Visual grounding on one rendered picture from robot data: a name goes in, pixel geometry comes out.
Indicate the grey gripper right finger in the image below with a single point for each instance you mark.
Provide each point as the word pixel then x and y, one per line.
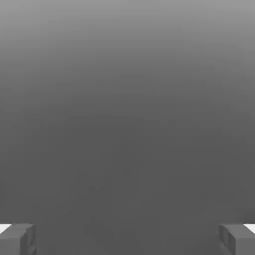
pixel 239 239

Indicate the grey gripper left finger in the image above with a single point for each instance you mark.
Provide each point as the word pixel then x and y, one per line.
pixel 16 239

